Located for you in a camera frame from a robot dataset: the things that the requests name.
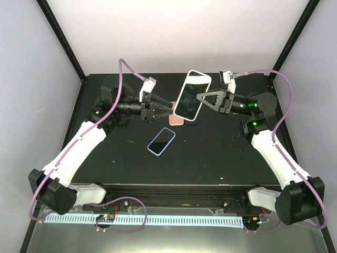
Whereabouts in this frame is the phone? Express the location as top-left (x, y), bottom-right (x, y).
top-left (173, 70), bottom-right (212, 122)
top-left (147, 128), bottom-right (176, 157)
top-left (168, 113), bottom-right (184, 127)

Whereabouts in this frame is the black smartphone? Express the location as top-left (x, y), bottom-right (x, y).
top-left (184, 119), bottom-right (197, 125)

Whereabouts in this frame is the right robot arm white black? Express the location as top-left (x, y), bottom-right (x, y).
top-left (196, 89), bottom-right (327, 225)

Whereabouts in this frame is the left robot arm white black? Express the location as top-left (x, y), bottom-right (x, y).
top-left (28, 77), bottom-right (173, 219)

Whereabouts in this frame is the phone in blue case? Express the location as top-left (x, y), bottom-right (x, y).
top-left (147, 128), bottom-right (176, 157)

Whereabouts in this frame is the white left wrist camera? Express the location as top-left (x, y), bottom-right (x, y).
top-left (139, 77), bottom-right (156, 102)

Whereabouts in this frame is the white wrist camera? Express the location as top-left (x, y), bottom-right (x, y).
top-left (220, 71), bottom-right (236, 94)
top-left (139, 77), bottom-right (156, 102)

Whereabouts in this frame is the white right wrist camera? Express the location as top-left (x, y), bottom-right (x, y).
top-left (220, 71), bottom-right (236, 94)

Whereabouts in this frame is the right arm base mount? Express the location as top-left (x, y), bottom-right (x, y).
top-left (223, 197), bottom-right (263, 215)

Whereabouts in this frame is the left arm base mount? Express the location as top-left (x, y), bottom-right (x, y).
top-left (82, 197), bottom-right (131, 213)

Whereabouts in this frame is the right black frame post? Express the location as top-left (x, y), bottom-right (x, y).
top-left (273, 0), bottom-right (320, 71)

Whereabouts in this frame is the black frame post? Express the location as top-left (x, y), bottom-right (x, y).
top-left (273, 0), bottom-right (320, 71)
top-left (36, 0), bottom-right (86, 81)

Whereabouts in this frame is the left black frame post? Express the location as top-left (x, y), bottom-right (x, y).
top-left (36, 0), bottom-right (86, 81)

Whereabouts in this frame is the white slotted cable duct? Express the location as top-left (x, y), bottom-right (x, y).
top-left (44, 213), bottom-right (243, 228)

